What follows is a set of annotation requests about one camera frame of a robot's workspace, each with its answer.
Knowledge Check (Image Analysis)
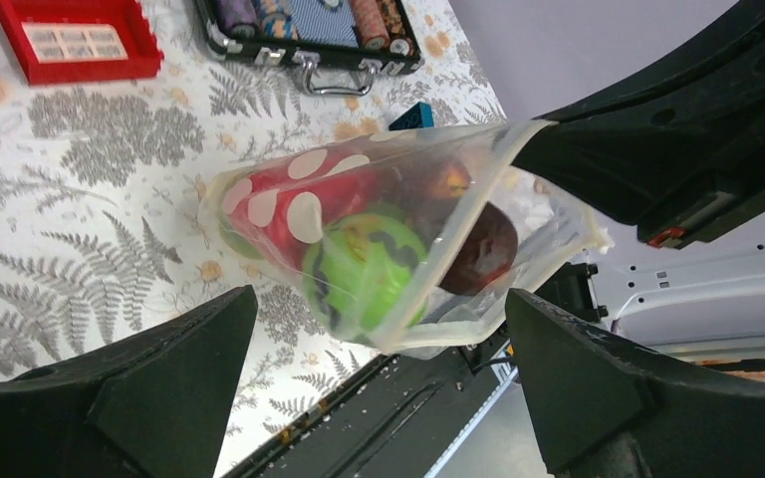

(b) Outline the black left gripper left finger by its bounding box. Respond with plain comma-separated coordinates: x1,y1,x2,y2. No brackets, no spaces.
0,286,258,477

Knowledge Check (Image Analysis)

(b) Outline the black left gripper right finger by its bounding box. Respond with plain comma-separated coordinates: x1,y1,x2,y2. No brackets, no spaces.
505,289,765,477

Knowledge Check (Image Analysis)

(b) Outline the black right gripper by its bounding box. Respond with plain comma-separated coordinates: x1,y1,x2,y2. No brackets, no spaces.
514,1,765,249

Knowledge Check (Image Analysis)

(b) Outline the clear zip top bag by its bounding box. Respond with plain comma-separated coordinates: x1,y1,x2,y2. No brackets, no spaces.
198,120,613,359

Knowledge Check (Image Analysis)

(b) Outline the dark purple plum toy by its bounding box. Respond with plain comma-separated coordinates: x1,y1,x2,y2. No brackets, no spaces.
439,202,519,296

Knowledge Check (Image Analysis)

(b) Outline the green watermelon toy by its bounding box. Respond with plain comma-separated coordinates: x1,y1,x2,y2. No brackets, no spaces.
301,213,427,343

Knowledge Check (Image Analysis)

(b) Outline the blue lego brick near case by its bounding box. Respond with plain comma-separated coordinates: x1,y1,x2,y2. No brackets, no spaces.
388,102,434,131

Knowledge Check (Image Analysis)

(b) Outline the black poker chip case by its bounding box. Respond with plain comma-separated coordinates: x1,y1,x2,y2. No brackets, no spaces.
193,0,423,97

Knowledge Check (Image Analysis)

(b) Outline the red lego brick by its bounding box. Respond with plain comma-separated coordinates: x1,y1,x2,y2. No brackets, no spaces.
0,0,164,86

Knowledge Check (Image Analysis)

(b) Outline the blue playing card deck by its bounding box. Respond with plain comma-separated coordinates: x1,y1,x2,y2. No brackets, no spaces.
289,0,359,48

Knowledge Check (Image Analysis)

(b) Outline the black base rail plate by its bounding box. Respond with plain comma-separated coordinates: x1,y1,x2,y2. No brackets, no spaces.
227,331,516,477

